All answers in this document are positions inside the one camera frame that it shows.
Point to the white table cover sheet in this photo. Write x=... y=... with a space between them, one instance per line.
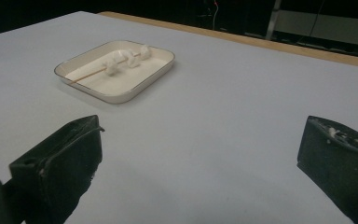
x=214 y=124

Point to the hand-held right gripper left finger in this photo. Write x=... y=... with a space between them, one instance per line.
x=65 y=161

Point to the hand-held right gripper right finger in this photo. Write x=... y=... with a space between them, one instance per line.
x=338 y=168

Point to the white marshmallow piece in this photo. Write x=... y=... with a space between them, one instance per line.
x=145 y=51
x=112 y=67
x=130 y=59

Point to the white rectangular tray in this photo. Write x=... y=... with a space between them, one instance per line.
x=121 y=84

